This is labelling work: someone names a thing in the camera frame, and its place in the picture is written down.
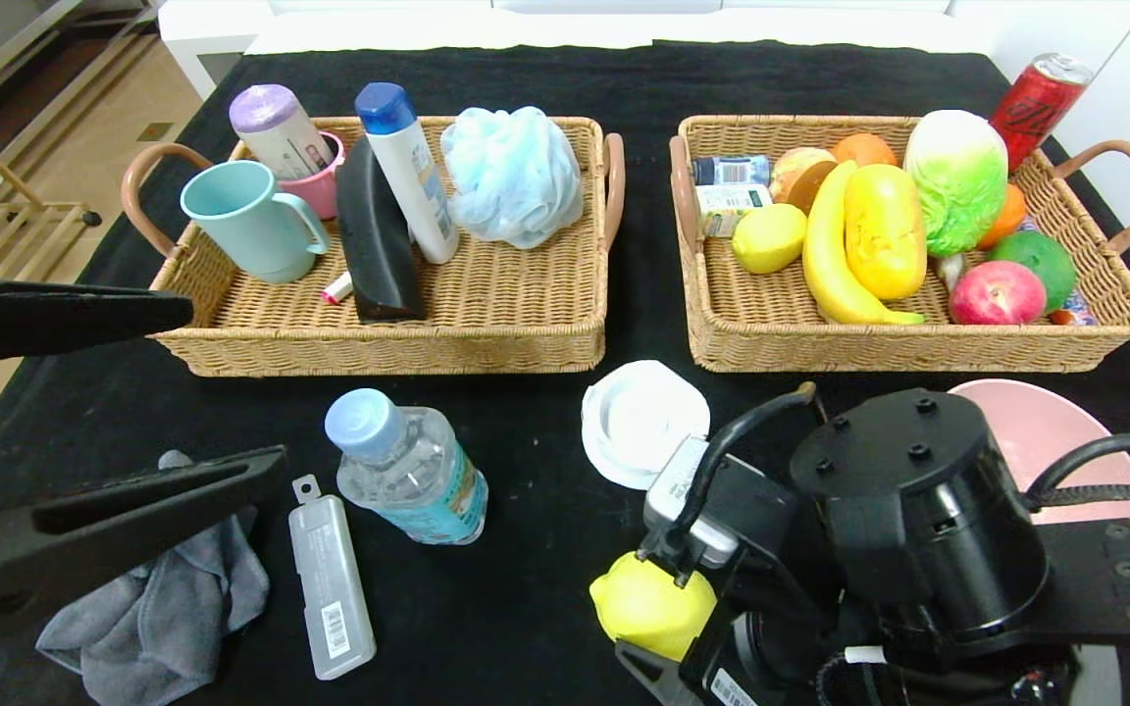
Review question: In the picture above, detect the water bottle with blue cap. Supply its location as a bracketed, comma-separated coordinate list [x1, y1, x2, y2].
[324, 388, 489, 546]

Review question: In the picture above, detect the teal mug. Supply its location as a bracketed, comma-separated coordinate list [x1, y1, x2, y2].
[180, 160, 331, 285]

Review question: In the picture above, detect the yellow mango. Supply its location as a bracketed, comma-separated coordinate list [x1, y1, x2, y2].
[844, 164, 929, 302]

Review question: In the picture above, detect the grey crumpled cloth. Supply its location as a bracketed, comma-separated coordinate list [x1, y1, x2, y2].
[35, 449, 272, 706]

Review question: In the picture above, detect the light blue bath loofah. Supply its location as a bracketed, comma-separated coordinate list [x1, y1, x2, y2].
[440, 105, 586, 250]

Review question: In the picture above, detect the wicker basket with handles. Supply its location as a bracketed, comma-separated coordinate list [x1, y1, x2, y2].
[668, 115, 1130, 375]
[122, 115, 627, 378]

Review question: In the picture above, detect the large yellow lemon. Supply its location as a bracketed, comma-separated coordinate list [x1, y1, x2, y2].
[590, 551, 718, 663]

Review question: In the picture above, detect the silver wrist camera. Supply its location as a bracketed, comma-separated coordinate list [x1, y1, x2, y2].
[643, 436, 738, 568]

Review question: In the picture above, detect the black cable with white labels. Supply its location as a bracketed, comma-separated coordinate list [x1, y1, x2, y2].
[1021, 431, 1130, 511]

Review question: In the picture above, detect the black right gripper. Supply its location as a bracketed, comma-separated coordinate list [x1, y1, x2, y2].
[614, 561, 826, 706]

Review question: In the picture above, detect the pink bowl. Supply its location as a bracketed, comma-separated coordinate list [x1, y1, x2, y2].
[948, 378, 1130, 555]

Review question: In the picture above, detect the small yellow lemon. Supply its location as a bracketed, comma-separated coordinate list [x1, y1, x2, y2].
[731, 203, 809, 276]

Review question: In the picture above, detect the black curved case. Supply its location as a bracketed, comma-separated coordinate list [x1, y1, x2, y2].
[334, 137, 429, 325]

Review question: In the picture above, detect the red soda can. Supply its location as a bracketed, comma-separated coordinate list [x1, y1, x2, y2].
[987, 52, 1096, 173]

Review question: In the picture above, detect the napa cabbage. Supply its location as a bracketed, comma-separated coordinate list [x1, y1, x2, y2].
[903, 110, 1009, 258]

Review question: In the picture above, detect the red apple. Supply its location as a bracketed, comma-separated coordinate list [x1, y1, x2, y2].
[948, 260, 1049, 327]

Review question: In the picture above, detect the pink cup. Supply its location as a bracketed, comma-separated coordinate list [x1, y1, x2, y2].
[281, 130, 345, 222]

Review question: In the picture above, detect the colourful snack packet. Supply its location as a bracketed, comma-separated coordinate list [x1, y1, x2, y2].
[1048, 289, 1101, 327]

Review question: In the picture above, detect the black camera cable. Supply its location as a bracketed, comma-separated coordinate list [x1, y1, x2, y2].
[658, 382, 818, 589]

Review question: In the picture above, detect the orange fruit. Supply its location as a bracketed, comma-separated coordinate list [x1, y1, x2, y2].
[977, 183, 1029, 251]
[830, 132, 899, 168]

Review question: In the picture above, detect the white bottle with blue cap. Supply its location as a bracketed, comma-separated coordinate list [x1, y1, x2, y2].
[354, 81, 461, 266]

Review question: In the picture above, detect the wooden rack on casters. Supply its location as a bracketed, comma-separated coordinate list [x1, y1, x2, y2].
[0, 142, 103, 405]

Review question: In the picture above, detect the yellow banana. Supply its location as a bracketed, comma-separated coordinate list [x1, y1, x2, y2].
[802, 159, 927, 327]

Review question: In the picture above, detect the low wooden shelf unit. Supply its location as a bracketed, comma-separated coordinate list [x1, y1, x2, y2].
[0, 0, 164, 119]

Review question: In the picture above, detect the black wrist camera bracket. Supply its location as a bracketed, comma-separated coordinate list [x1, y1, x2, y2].
[693, 456, 806, 599]

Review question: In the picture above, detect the dark table cloth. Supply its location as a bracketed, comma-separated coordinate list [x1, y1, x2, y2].
[0, 39, 1130, 706]

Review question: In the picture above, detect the white and green box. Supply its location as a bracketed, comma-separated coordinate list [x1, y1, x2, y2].
[694, 183, 774, 239]

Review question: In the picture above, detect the green round fruit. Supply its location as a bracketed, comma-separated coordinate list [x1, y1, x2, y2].
[987, 230, 1078, 315]

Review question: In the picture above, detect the bottle with purple cap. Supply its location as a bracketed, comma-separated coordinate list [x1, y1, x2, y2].
[229, 83, 337, 182]

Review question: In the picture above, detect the clear plastic toothbrush case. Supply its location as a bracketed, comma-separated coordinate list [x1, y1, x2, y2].
[288, 475, 378, 681]

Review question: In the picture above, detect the brown bread bun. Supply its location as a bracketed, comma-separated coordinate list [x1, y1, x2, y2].
[769, 147, 839, 215]

